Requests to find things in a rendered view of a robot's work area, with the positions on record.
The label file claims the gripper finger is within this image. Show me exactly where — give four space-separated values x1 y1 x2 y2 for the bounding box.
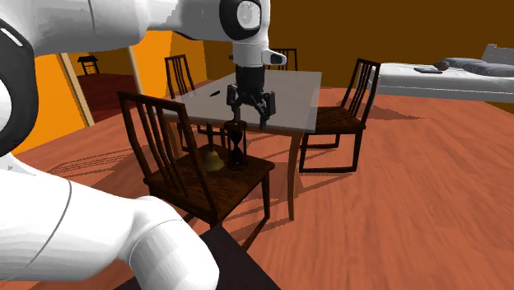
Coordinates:
250 91 278 132
226 82 245 123

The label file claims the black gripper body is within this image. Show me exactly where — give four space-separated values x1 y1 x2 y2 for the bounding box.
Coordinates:
234 64 266 100

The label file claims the grey top dining table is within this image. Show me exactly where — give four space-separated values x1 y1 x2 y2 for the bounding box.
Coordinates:
159 69 324 222

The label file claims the brown wooden slat-back chair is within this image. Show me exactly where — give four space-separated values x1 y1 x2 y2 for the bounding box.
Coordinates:
298 57 382 175
269 47 299 73
164 54 228 154
116 91 277 252

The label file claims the dark wooden hourglass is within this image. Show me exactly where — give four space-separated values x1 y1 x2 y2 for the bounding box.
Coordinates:
222 119 250 171

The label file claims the brass hand bell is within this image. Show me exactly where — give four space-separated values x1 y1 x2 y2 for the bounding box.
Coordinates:
202 120 227 174

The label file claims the small dark side table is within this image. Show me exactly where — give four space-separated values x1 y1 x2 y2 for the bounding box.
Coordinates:
76 54 100 77

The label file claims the white bed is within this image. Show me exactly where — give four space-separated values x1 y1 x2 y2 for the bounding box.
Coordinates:
367 43 514 105

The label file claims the dark robot stand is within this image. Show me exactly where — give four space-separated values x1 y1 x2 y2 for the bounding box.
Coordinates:
114 224 282 290

